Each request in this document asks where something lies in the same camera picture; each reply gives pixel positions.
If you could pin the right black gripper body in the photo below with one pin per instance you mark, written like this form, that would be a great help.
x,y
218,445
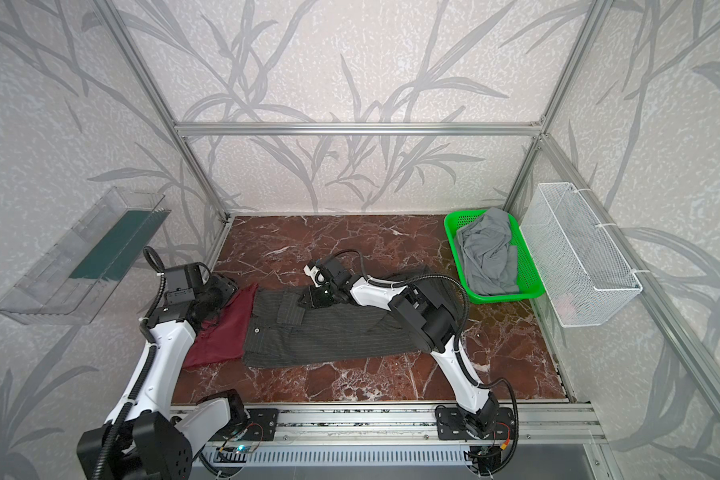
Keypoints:
x,y
317,294

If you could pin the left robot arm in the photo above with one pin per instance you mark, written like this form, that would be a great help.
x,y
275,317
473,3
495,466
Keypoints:
x,y
140,439

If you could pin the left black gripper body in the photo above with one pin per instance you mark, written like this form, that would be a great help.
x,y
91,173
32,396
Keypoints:
x,y
226,288

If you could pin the light grey shirt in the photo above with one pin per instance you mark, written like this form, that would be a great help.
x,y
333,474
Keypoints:
x,y
488,259

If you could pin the dark grey striped shirt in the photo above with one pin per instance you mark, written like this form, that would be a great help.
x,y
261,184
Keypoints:
x,y
283,334

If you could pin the white wire wall basket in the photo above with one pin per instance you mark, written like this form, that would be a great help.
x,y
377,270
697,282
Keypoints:
x,y
586,277

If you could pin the aluminium cage frame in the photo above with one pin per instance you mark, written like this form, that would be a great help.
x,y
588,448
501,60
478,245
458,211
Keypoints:
x,y
696,359

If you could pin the clear plastic wall bin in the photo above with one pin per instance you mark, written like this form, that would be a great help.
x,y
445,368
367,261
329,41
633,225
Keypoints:
x,y
72,281

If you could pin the green plastic basket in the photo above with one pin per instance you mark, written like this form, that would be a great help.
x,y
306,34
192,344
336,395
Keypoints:
x,y
528,281

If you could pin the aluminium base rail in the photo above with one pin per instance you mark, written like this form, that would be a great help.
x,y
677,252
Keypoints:
x,y
414,423

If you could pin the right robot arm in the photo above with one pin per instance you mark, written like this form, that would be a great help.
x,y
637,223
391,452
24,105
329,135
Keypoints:
x,y
433,310

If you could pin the maroon folded shirt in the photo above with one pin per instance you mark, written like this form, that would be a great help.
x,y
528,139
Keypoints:
x,y
223,339

